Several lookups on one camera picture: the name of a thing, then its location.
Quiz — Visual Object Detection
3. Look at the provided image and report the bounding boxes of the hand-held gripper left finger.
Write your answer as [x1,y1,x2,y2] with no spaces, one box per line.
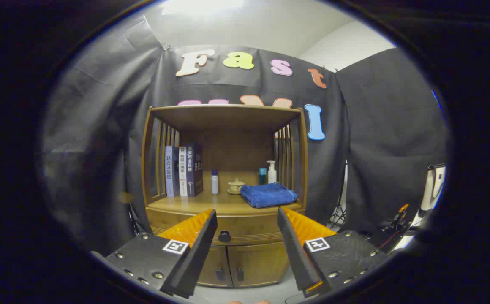
[103,209,219,298]

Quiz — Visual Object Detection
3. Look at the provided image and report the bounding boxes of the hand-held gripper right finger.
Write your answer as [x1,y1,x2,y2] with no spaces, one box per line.
[277,206,388,298]

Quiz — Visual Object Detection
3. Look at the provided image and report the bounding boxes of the wooden drawer with black knob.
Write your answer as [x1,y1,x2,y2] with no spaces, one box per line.
[146,208,305,247]

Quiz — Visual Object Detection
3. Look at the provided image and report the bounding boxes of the wooden cabinet door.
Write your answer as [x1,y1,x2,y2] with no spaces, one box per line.
[227,242,290,288]
[197,245,229,288]

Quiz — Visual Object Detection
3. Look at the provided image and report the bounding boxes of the wooden countertop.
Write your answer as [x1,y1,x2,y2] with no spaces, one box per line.
[148,192,305,216]

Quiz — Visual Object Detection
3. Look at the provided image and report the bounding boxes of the wooden cabinet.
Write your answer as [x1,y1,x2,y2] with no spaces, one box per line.
[141,104,309,288]

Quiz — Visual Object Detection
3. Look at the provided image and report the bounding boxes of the black tripod stand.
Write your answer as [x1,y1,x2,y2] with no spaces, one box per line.
[327,163,349,231]

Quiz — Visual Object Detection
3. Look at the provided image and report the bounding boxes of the folded blue towel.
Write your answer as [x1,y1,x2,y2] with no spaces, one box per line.
[240,182,298,209]

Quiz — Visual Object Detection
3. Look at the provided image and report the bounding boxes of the cream lidded tea cup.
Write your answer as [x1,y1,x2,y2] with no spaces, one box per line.
[227,178,245,195]

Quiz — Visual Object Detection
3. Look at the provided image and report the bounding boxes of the white book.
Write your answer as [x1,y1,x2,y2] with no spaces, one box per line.
[179,146,188,197]

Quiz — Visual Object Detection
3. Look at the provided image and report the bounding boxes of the dark blue book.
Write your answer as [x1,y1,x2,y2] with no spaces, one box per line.
[186,143,204,197]

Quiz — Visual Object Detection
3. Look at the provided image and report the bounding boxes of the pale grey book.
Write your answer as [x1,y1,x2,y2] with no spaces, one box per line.
[165,146,180,198]

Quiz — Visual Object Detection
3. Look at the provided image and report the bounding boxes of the black device with orange tip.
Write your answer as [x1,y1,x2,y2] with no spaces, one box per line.
[391,204,410,228]

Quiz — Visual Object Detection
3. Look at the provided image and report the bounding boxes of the white bag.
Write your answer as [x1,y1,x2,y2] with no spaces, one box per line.
[418,164,446,214]

